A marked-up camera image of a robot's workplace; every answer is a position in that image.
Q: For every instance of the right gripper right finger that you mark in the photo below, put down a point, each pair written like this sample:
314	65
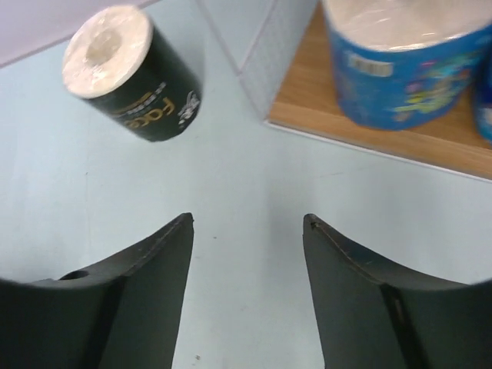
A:
372	312

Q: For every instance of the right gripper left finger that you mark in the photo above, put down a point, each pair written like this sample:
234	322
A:
121	312

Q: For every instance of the blue roll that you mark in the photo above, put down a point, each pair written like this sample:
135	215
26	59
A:
481	100
400	64

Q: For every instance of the black wrapped paper roll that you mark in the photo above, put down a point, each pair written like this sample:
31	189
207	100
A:
119	63

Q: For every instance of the white wire wooden shelf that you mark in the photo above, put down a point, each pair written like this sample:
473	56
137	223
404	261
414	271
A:
279	53

